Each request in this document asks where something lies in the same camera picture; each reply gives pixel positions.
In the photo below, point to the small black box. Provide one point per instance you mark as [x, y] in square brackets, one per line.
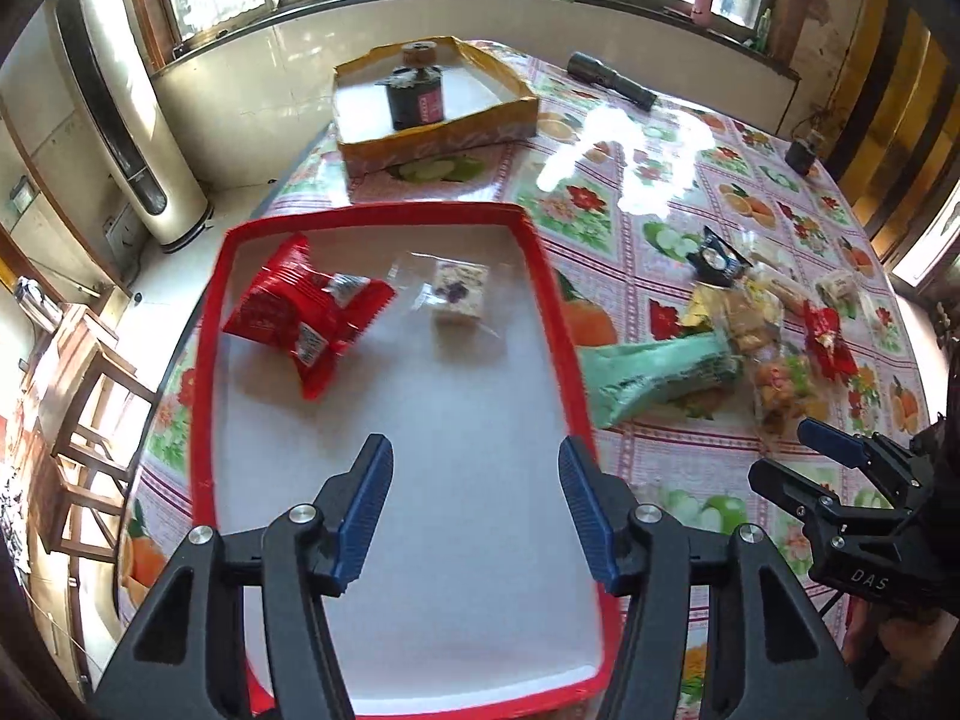
[802, 155]

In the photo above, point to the yellow cracker packet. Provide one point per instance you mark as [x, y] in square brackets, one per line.
[705, 311]

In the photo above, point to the long clear-wrapped biscuit pack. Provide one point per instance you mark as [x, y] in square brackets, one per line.
[780, 286]

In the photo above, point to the small red candy packet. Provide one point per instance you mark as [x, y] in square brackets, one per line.
[829, 341]

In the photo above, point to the yellow cardboard box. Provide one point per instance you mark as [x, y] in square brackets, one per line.
[442, 139]

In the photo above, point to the wall socket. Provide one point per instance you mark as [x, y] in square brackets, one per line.
[124, 240]

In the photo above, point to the red plastic tray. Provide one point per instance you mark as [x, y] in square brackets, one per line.
[450, 405]

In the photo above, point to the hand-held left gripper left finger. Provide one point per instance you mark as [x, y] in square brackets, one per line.
[367, 499]

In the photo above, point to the brown tape roll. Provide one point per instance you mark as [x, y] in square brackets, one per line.
[418, 55]

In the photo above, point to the wooden stool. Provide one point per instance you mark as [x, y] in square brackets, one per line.
[82, 420]

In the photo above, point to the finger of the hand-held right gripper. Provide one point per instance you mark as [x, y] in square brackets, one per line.
[829, 441]
[787, 493]

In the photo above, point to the black snack packet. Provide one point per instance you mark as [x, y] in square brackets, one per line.
[716, 259]

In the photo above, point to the black flashlight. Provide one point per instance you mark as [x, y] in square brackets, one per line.
[611, 80]

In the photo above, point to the green snack packet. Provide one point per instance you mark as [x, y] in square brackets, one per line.
[660, 379]

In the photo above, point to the white standing air conditioner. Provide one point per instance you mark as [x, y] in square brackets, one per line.
[112, 105]

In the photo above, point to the green bottle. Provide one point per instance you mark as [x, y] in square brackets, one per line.
[764, 31]

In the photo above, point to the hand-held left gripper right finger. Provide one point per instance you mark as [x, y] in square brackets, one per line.
[585, 514]

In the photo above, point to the floral tablecloth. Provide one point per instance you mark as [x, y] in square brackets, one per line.
[652, 191]

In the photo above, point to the red snack packet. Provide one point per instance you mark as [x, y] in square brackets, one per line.
[300, 307]

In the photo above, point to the clear packet of cookies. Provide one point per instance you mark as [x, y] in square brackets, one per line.
[784, 394]

